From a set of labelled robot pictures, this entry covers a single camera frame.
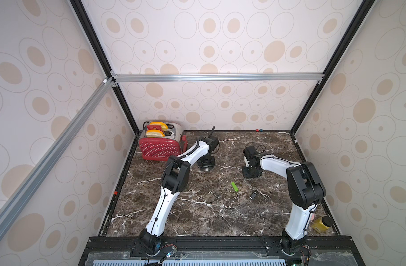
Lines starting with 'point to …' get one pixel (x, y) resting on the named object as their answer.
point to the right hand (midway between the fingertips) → (246, 176)
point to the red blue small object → (260, 130)
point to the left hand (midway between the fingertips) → (212, 168)
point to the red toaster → (159, 148)
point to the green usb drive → (235, 187)
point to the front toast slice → (154, 133)
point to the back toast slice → (163, 126)
